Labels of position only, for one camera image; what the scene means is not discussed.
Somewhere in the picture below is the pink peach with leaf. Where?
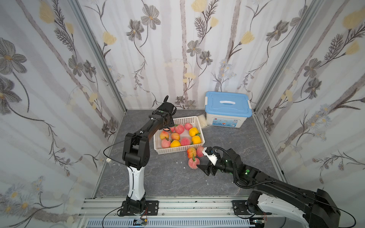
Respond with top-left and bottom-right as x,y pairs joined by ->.
188,157 -> 200,169

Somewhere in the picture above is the pink peach row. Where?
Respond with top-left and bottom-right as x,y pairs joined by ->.
196,146 -> 204,158

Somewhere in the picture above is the yellow peach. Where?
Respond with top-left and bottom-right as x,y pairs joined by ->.
192,135 -> 202,144
189,127 -> 200,137

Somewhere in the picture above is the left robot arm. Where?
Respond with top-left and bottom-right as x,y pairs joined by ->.
123,101 -> 176,201

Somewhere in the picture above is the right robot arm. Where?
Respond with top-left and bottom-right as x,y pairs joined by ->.
198,146 -> 341,228

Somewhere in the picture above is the white perforated plastic basket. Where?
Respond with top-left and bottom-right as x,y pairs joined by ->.
153,116 -> 205,154

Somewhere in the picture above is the clear bag of white material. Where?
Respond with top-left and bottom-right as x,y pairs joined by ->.
198,115 -> 208,128

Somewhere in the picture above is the blue lidded storage box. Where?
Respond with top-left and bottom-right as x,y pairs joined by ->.
205,91 -> 252,128

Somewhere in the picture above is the glass flask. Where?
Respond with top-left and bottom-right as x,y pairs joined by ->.
106,158 -> 121,173

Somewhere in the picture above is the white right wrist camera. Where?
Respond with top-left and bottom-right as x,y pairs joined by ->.
202,147 -> 221,166

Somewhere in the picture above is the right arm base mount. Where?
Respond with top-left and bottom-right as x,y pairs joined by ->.
232,200 -> 264,216

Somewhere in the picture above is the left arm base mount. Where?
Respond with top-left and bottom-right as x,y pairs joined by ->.
117,200 -> 159,217

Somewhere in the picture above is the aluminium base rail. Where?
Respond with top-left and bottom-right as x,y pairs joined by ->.
75,196 -> 304,228

